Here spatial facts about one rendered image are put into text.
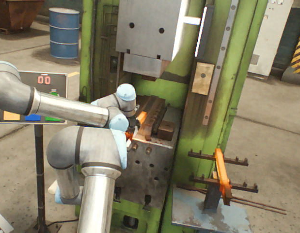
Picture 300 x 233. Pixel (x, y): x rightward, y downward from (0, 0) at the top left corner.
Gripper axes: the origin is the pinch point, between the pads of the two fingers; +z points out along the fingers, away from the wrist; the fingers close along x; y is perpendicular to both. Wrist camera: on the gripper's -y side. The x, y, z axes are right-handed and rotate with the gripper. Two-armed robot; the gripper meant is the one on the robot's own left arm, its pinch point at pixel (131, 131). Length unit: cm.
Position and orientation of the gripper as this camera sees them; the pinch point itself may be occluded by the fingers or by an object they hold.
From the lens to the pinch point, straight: 150.0
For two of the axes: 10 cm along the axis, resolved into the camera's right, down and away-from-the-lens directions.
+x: 9.6, 2.1, -1.6
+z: 0.0, 5.8, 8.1
